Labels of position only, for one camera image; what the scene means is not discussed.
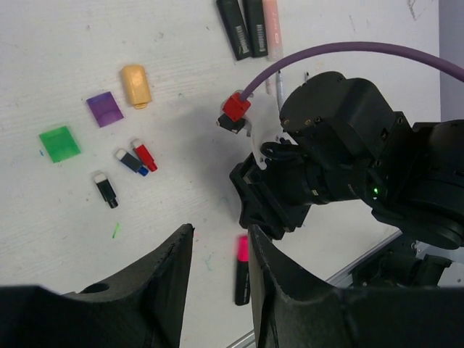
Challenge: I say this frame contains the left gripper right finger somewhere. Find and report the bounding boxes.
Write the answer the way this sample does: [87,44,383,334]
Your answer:
[248,225,463,347]

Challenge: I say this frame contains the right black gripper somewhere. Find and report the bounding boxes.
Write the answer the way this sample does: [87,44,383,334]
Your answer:
[230,72,412,239]

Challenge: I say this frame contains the blue pen cap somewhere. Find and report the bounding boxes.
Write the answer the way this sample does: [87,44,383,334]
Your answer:
[115,149,149,177]

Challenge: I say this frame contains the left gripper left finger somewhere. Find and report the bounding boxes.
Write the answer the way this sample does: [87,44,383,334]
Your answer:
[1,224,194,347]

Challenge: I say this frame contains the orange pink highlighter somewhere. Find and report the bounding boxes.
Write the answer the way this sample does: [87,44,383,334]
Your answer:
[262,0,283,62]

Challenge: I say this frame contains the pink black highlighter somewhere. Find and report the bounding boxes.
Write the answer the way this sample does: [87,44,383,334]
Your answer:
[234,235,250,306]

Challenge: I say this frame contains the red pen cap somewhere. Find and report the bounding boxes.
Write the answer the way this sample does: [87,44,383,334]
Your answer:
[131,139,158,172]

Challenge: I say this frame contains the green black highlighter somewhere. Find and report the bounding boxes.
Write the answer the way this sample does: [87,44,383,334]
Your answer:
[216,0,252,61]

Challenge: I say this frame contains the green highlighter cap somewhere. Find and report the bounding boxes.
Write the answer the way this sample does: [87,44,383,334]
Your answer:
[38,125,81,163]

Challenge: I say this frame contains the orange highlighter cap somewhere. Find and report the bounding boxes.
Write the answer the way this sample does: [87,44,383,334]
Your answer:
[121,65,152,109]

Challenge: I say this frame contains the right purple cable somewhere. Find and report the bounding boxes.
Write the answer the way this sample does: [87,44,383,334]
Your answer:
[239,40,464,101]

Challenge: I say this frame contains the blue pen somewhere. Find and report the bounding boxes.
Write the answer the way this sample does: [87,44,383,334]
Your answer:
[275,70,286,111]

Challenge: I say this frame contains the purple highlighter cap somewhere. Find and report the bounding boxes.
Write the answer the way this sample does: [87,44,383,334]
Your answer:
[86,91,124,128]

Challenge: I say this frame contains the black pen cap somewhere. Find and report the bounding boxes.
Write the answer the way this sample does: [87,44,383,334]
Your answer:
[93,173,119,209]

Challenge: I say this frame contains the purple black highlighter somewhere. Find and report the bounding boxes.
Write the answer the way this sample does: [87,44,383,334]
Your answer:
[242,0,268,57]

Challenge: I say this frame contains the red pen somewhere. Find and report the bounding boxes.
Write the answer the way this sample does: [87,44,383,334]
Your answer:
[265,78,275,96]

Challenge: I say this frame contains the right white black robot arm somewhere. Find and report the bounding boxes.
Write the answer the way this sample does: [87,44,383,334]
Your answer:
[230,72,463,286]

